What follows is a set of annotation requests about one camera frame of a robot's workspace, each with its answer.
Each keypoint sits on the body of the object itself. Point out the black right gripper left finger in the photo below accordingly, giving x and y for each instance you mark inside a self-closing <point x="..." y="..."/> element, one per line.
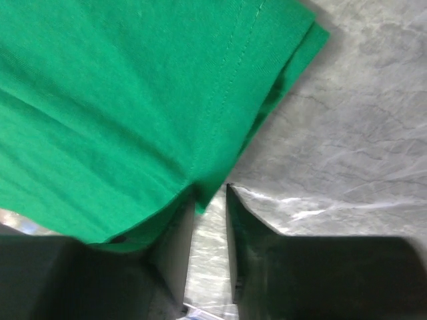
<point x="57" y="277"/>

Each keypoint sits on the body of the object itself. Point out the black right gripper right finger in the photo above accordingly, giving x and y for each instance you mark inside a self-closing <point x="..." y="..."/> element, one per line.
<point x="276" y="276"/>

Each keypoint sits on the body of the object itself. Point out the green t shirt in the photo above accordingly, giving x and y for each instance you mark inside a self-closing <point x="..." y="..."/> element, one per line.
<point x="112" y="112"/>

